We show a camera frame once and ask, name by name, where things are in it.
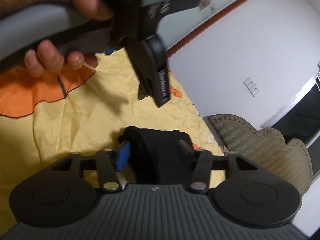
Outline black garment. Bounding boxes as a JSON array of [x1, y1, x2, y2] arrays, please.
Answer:
[[118, 126, 193, 186]]

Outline frosted glass door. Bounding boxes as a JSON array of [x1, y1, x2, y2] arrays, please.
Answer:
[[158, 0, 236, 49]]

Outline brown pillow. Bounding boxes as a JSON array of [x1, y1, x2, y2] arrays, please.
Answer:
[[220, 146, 230, 155]]

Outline yellow carrot print blanket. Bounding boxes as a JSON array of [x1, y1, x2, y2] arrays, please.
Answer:
[[1, 50, 222, 233]]

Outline olive cloud shaped headboard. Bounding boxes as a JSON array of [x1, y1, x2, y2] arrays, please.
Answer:
[[204, 114, 312, 196]]

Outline white double wall socket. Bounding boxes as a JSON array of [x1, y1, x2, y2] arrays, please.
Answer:
[[244, 77, 260, 97]]

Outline dark window with white frame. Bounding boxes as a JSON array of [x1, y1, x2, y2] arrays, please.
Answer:
[[261, 72, 319, 179]]

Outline red brown door frame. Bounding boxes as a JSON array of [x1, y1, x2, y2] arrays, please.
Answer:
[[167, 0, 249, 57]]

